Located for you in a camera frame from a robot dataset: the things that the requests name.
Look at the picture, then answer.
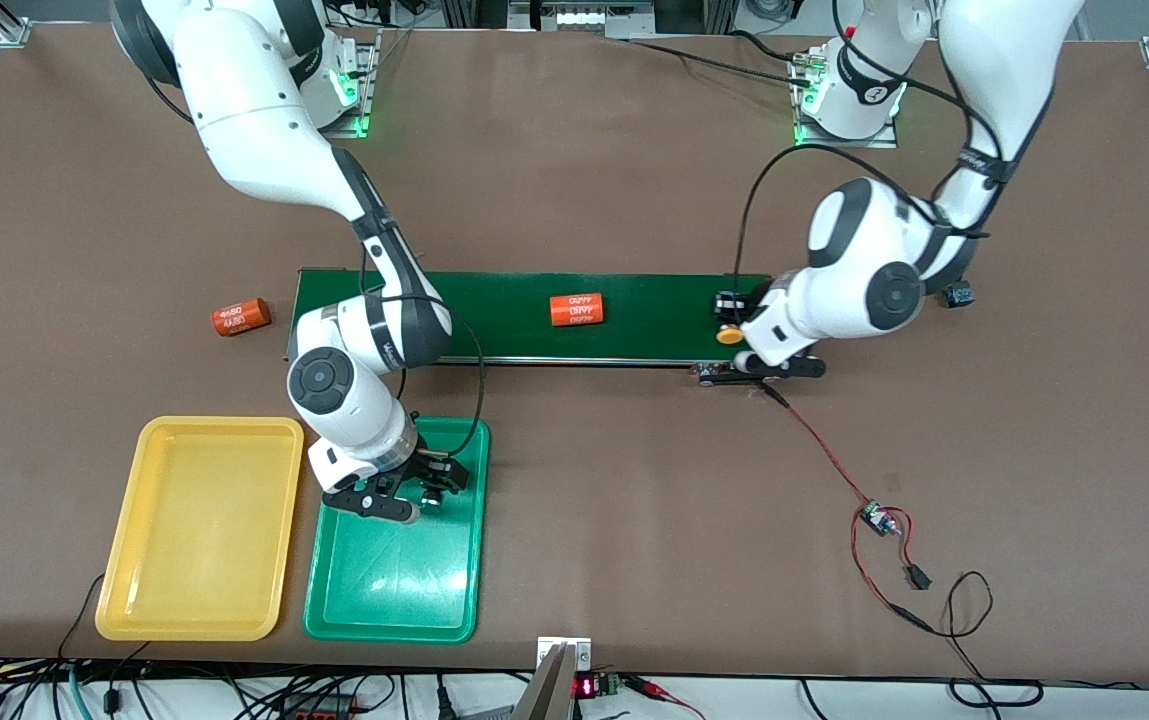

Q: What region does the orange cylinder with white print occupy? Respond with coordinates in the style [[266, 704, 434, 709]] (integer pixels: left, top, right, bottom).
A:
[[549, 293, 605, 328], [211, 298, 272, 338]]

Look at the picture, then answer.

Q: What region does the green conveyor belt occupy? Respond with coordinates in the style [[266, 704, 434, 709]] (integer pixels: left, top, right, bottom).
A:
[[284, 268, 783, 388]]

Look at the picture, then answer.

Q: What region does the green plastic tray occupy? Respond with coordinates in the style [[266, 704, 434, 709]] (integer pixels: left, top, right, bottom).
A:
[[303, 414, 491, 645]]

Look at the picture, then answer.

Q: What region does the yellow plastic tray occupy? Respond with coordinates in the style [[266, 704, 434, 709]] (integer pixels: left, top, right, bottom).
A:
[[95, 415, 305, 642]]

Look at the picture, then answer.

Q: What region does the small controller circuit board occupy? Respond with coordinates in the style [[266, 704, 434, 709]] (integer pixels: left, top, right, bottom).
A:
[[858, 500, 903, 538]]

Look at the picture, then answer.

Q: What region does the red and black power strip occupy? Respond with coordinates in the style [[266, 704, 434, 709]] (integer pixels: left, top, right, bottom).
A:
[[279, 692, 360, 720]]

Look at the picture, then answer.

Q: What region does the red clip lead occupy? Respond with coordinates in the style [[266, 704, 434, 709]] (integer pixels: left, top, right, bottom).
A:
[[624, 675, 710, 720]]

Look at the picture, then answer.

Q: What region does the white light panel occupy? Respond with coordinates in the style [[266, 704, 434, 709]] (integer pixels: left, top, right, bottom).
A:
[[532, 0, 657, 36]]

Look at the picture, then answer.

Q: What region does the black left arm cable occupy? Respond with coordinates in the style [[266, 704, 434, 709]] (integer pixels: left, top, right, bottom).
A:
[[731, 0, 1020, 296]]

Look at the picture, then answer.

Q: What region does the red and black wire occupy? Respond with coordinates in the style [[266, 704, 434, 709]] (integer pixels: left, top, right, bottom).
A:
[[764, 385, 935, 633]]

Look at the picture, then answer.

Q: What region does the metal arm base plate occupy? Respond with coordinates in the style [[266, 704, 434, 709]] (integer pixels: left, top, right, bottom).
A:
[[792, 100, 901, 150], [319, 28, 382, 139]]

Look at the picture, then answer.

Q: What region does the grey metal camera bracket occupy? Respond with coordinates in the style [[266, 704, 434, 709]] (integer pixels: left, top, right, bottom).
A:
[[534, 636, 593, 720]]

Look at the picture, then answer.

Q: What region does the black cable on table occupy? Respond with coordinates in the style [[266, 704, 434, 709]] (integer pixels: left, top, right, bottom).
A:
[[729, 28, 825, 66], [624, 38, 815, 86]]

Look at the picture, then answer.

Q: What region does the thin black looped cable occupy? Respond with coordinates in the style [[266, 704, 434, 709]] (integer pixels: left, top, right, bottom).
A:
[[934, 572, 1045, 708]]

